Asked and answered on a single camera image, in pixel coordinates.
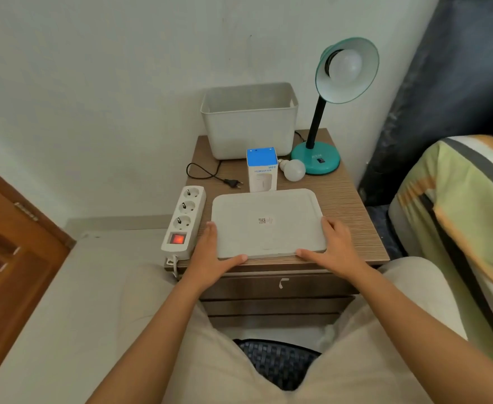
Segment black woven stool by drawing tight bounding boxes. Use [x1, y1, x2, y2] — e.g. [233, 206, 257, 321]
[232, 338, 322, 392]

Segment blue and white carton box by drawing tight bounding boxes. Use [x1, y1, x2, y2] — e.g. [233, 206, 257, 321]
[247, 147, 279, 193]

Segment person's right hand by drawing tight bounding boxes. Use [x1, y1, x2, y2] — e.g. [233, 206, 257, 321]
[295, 217, 372, 285]

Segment white bulb in lamp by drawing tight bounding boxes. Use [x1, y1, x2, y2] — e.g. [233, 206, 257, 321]
[328, 49, 363, 81]

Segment loose white light bulb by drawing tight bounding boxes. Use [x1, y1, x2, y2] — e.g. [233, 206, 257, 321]
[279, 159, 307, 182]

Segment person's left hand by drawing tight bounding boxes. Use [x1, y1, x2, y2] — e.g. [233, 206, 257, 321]
[181, 221, 248, 291]

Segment white plastic lid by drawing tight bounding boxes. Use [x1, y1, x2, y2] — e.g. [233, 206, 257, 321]
[211, 189, 328, 260]

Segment metal door hinge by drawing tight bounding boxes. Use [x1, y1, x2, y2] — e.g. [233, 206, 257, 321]
[13, 202, 39, 222]

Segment person's left forearm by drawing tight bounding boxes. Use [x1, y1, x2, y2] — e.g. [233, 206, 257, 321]
[86, 273, 214, 404]

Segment white power strip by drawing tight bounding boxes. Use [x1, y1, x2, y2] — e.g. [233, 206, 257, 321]
[160, 186, 207, 262]

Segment person's beige trousers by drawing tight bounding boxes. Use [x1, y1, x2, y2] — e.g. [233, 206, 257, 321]
[84, 256, 471, 404]

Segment brown wooden nightstand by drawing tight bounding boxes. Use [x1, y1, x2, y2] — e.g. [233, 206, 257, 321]
[165, 128, 391, 329]

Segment person's right forearm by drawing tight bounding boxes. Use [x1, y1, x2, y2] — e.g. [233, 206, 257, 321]
[335, 267, 493, 404]

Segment teal desk lamp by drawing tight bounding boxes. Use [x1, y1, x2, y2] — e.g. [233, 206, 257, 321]
[290, 37, 380, 176]

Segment brown wooden door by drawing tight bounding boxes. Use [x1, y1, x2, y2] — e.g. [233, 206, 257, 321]
[0, 157, 77, 401]

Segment black power cable with plug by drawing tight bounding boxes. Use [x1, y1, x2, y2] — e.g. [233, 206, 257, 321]
[186, 159, 244, 190]

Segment striped pastel pillow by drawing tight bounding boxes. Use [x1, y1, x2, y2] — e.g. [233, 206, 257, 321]
[388, 135, 493, 371]

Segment white plastic storage bin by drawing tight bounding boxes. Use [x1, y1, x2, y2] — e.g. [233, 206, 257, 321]
[200, 82, 299, 160]

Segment dark blue mattress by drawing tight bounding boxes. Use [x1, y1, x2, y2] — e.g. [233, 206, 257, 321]
[357, 0, 493, 259]

